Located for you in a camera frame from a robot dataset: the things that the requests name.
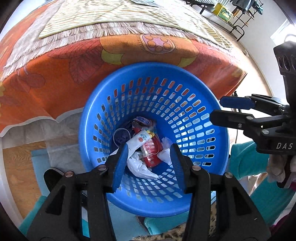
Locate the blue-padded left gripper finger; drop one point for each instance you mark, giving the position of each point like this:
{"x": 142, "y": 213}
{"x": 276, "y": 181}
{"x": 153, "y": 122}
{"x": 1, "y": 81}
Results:
{"x": 102, "y": 180}

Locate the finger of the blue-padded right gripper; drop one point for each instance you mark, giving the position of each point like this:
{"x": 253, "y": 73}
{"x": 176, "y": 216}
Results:
{"x": 194, "y": 180}

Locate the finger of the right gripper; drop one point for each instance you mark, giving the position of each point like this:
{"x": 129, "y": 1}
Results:
{"x": 230, "y": 119}
{"x": 245, "y": 103}

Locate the white tissue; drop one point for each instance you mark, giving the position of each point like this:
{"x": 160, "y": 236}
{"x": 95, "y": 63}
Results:
{"x": 164, "y": 154}

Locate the white tube package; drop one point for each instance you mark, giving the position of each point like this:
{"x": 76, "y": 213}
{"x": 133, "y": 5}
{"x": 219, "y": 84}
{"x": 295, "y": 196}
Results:
{"x": 137, "y": 141}

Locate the blue snack wrapper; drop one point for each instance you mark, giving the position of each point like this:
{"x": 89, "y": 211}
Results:
{"x": 121, "y": 135}

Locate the red cardboard box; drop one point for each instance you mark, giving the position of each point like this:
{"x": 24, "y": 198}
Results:
{"x": 151, "y": 148}

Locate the white ring band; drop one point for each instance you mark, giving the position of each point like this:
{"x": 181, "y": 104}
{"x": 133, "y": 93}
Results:
{"x": 144, "y": 121}

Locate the silver printed sachet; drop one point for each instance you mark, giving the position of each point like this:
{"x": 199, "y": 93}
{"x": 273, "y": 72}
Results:
{"x": 146, "y": 3}

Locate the blue plastic mesh basket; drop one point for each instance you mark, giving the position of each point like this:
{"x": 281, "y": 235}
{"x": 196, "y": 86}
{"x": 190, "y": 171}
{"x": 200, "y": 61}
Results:
{"x": 158, "y": 104}

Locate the window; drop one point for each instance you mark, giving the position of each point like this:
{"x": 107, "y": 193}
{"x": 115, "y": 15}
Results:
{"x": 279, "y": 35}

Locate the black clothes rack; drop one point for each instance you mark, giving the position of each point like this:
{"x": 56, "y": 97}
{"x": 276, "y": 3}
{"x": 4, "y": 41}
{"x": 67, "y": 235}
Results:
{"x": 239, "y": 21}

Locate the dark hanging jacket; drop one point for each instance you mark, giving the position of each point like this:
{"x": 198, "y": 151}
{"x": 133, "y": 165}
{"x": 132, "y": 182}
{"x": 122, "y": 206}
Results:
{"x": 244, "y": 5}

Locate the yellow crate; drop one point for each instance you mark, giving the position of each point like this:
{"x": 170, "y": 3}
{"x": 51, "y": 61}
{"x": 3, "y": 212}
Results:
{"x": 222, "y": 12}

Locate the orange floral bedspread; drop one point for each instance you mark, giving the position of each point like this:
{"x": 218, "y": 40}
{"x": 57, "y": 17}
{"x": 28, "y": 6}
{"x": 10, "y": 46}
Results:
{"x": 58, "y": 82}

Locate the pink plaid fringed blanket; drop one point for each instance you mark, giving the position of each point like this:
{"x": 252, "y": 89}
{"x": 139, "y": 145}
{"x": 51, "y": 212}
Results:
{"x": 29, "y": 46}

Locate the yellow striped towel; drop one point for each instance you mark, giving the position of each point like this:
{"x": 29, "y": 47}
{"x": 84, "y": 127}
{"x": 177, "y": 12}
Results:
{"x": 109, "y": 18}

